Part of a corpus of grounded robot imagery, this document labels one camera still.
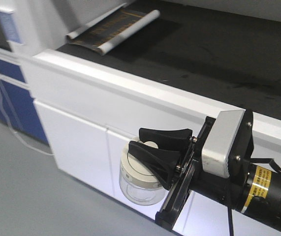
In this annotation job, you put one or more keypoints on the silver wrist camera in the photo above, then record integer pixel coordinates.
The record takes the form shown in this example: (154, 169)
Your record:
(227, 143)

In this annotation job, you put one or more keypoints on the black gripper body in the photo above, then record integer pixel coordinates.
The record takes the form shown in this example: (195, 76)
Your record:
(193, 179)

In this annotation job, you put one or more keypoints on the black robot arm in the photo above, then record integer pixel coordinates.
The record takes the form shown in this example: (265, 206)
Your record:
(255, 191)

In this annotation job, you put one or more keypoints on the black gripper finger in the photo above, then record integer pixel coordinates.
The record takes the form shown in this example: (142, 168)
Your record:
(162, 163)
(167, 139)

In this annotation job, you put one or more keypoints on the glass jar with white lid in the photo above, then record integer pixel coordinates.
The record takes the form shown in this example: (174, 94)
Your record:
(137, 183)

